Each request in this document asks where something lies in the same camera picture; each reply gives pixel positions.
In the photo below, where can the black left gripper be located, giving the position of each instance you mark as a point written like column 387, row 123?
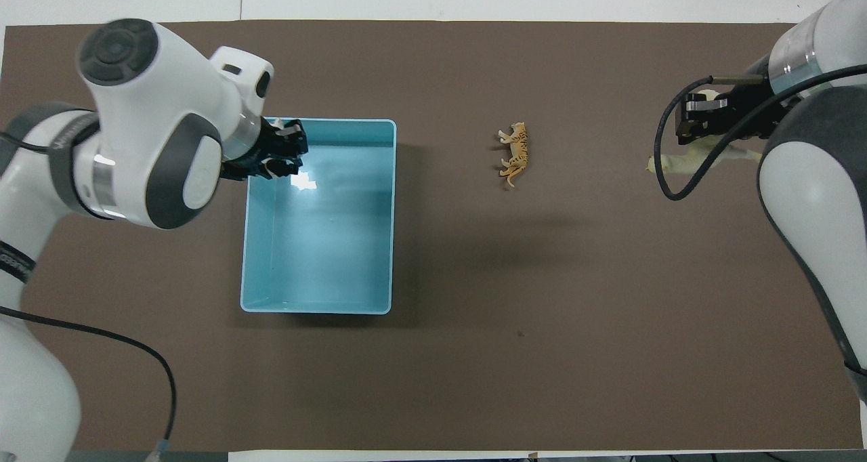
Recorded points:
column 254, row 152

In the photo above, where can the orange striped tiger toy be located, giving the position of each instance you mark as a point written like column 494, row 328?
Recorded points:
column 517, row 152

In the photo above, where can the light blue storage box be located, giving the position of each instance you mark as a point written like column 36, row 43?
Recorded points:
column 318, row 245

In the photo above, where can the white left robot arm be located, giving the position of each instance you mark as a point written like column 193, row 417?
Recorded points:
column 149, row 110

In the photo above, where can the cream llama toy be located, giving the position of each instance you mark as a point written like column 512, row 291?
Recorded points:
column 677, row 161

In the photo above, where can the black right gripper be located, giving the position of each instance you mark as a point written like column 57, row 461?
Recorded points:
column 742, row 106

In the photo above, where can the brown table mat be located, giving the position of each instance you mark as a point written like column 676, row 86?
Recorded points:
column 542, row 353

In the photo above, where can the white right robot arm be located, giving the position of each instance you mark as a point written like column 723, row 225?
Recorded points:
column 813, row 198

